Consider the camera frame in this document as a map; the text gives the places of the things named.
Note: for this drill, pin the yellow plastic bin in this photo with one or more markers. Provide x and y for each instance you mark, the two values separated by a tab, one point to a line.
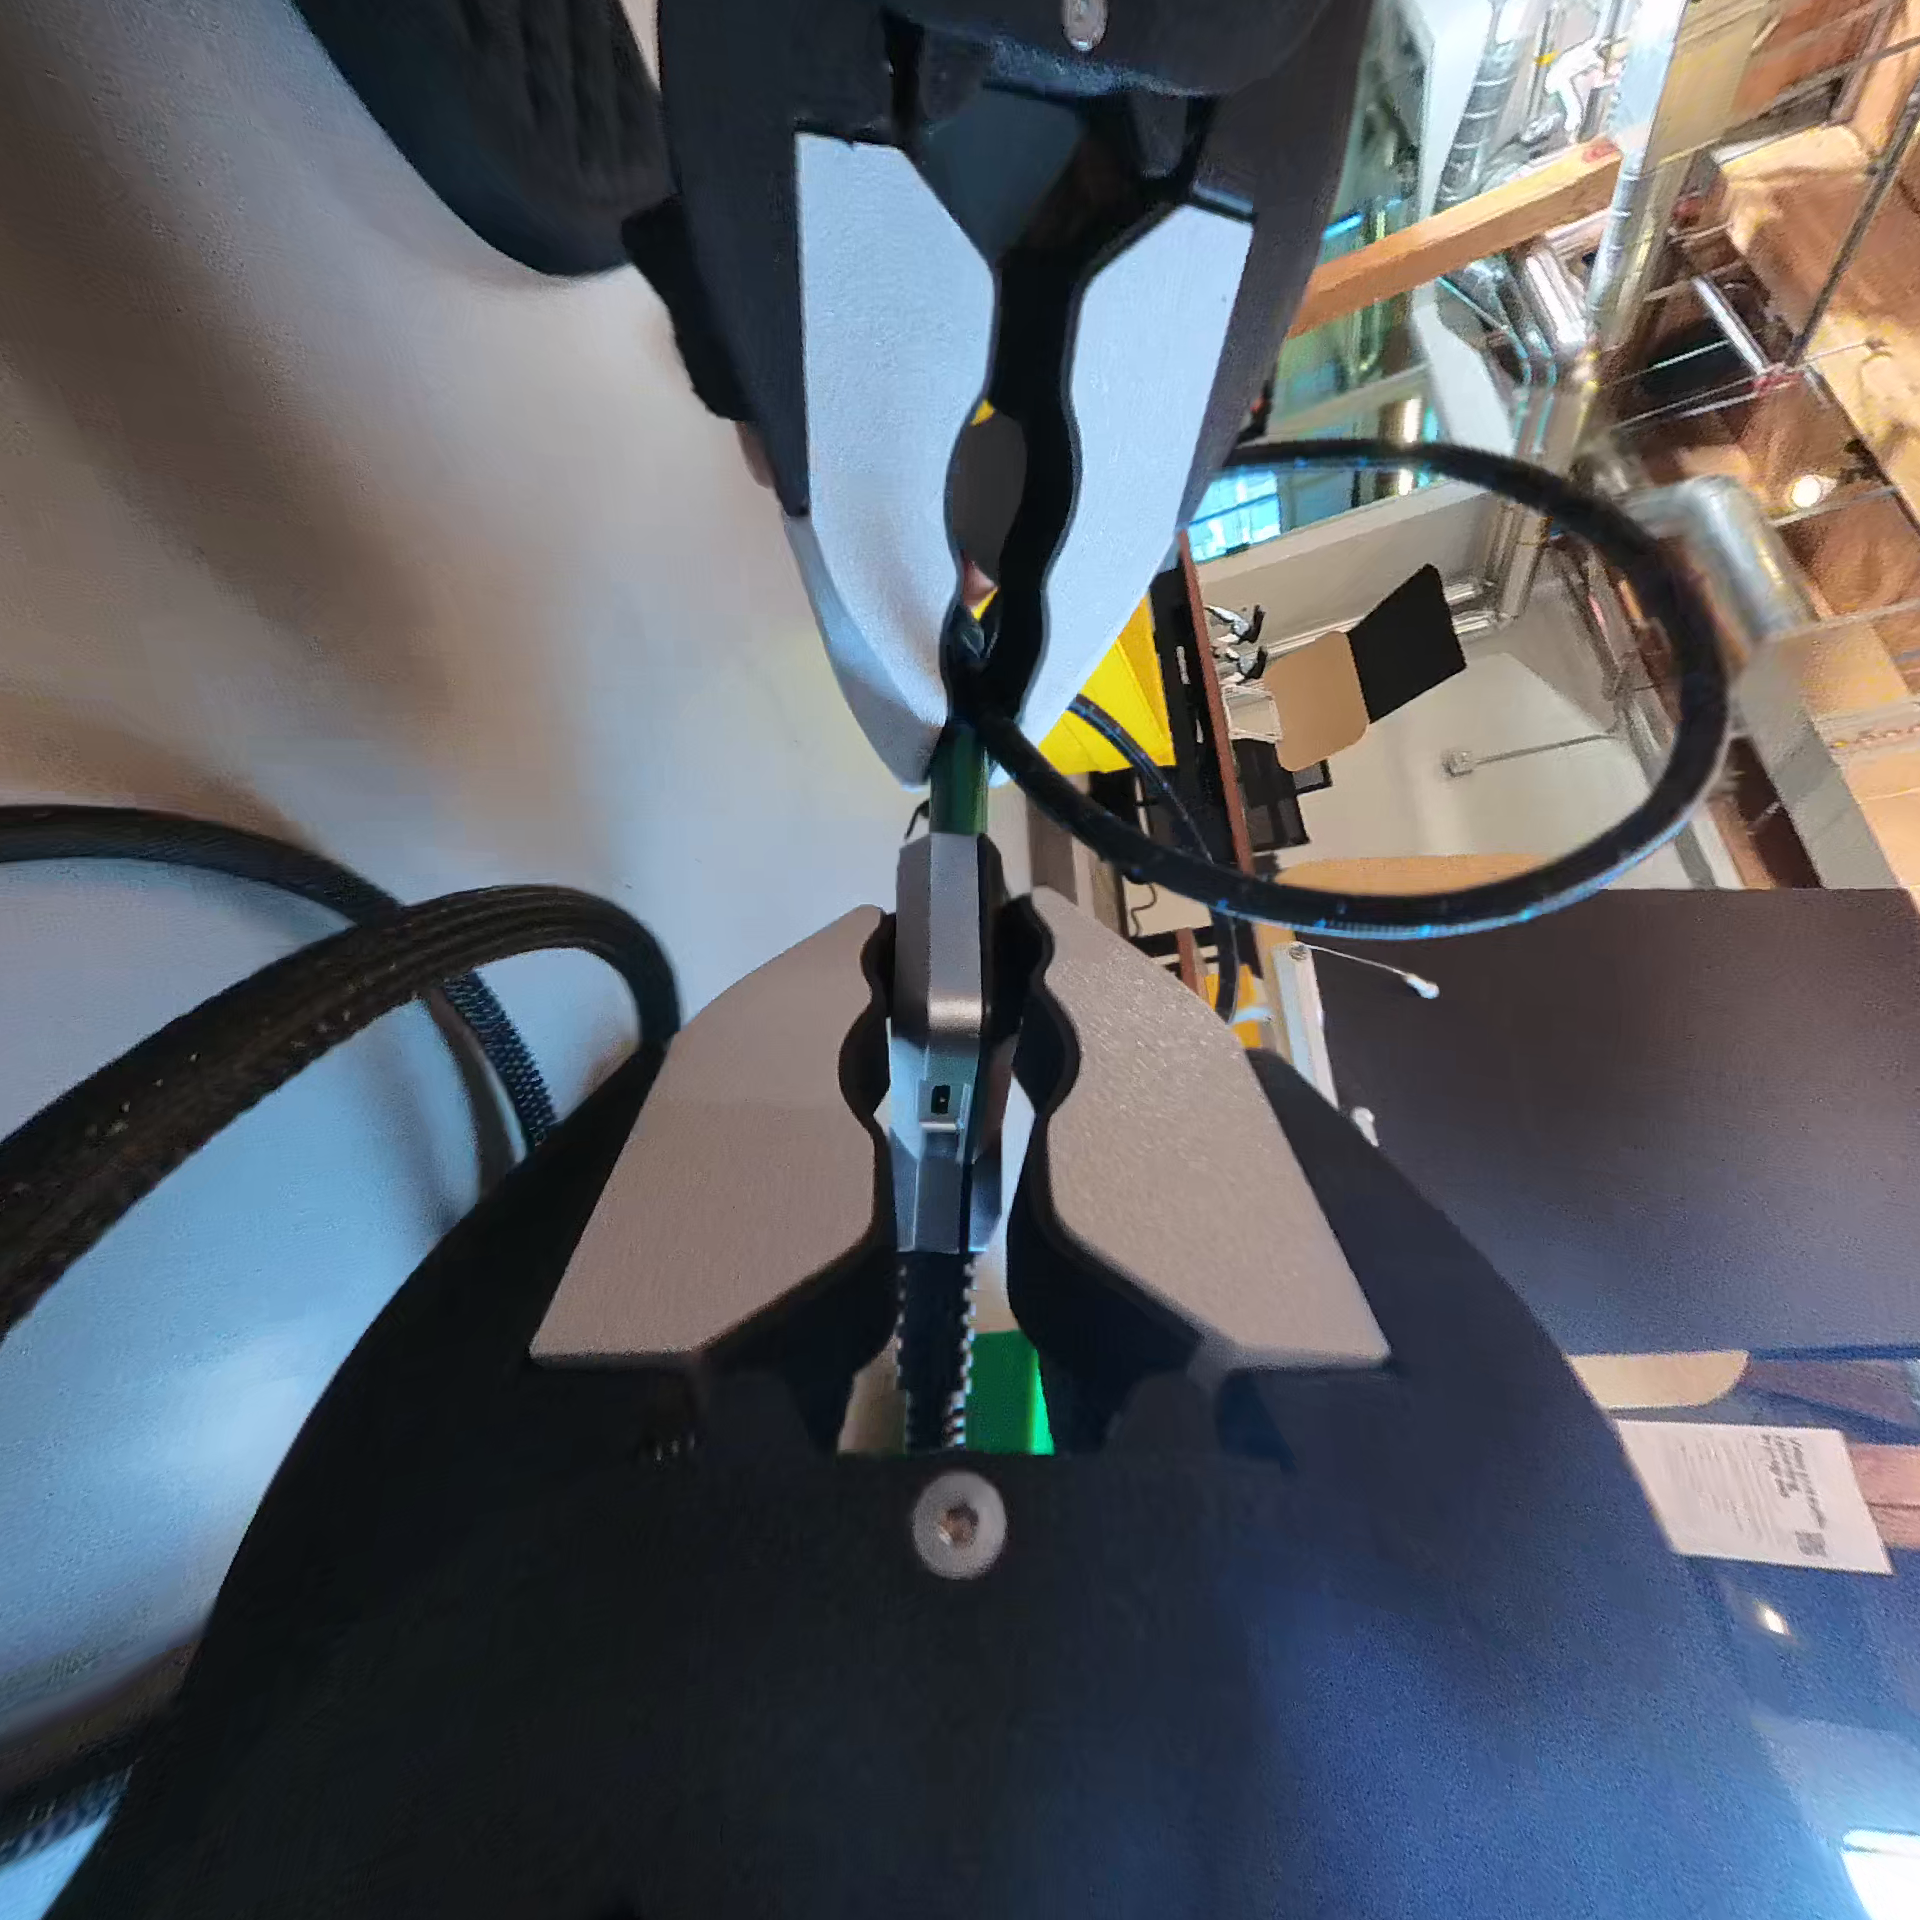
1109	674

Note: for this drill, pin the green plastic bin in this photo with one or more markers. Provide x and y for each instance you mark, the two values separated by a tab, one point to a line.
1013	1402

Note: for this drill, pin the black silver adapter hub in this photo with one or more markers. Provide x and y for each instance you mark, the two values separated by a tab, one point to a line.
939	975

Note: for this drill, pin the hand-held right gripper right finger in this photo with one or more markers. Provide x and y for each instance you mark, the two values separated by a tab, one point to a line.
1201	1185

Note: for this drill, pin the silver ventilation duct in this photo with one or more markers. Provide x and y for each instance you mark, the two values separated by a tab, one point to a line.
1741	569

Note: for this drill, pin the white metal stand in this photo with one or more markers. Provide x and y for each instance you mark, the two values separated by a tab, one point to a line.
1301	1035

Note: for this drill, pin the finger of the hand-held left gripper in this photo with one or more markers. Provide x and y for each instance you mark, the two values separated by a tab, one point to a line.
886	376
1156	376

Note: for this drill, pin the white paper notice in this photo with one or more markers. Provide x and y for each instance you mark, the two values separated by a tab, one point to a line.
1741	1494

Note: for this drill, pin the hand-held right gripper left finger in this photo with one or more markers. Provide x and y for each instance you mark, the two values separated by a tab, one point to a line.
721	1201

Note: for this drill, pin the wooden chair black backrest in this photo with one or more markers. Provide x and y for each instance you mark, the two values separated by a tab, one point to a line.
1412	638

